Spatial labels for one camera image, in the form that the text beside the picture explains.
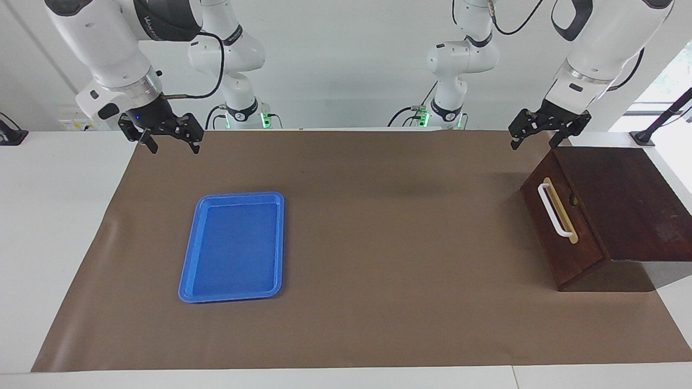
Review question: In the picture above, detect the dark wooden drawer cabinet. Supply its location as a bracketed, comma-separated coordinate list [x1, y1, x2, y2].
[553, 146, 692, 292]

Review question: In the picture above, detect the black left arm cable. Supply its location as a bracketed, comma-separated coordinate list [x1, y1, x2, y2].
[489, 0, 647, 92]

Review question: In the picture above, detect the blue plastic tray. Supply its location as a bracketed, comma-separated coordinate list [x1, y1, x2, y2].
[178, 191, 285, 304]

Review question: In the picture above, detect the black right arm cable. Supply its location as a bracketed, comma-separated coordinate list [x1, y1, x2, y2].
[162, 31, 225, 100]

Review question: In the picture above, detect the black right base cable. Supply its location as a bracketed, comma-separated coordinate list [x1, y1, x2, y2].
[204, 104, 229, 130]

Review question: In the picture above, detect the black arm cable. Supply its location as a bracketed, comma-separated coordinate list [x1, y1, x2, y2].
[162, 31, 225, 100]
[489, 0, 647, 92]

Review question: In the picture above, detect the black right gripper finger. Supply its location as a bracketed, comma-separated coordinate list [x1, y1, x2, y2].
[118, 116, 158, 155]
[172, 113, 205, 155]

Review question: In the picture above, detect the black stand base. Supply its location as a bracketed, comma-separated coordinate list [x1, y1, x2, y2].
[0, 112, 29, 146]

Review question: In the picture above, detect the black camera stand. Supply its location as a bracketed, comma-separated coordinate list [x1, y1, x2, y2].
[630, 86, 692, 147]

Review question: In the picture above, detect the black base cable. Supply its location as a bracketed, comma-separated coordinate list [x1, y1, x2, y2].
[387, 81, 440, 128]
[204, 104, 229, 130]

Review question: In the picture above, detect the white drawer handle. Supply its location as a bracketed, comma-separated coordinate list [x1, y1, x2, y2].
[538, 183, 574, 238]

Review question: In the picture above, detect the white wall socket box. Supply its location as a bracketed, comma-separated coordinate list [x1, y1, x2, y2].
[58, 116, 111, 132]

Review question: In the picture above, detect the dark wooden drawer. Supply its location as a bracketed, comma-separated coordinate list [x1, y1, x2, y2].
[520, 150, 606, 290]

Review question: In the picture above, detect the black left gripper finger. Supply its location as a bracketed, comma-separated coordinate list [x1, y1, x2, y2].
[508, 109, 541, 150]
[549, 112, 591, 149]

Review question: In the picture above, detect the brown table mat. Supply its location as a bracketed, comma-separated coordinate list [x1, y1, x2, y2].
[31, 129, 692, 373]

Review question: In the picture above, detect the black left base cable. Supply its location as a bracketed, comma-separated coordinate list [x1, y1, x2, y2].
[387, 81, 440, 128]

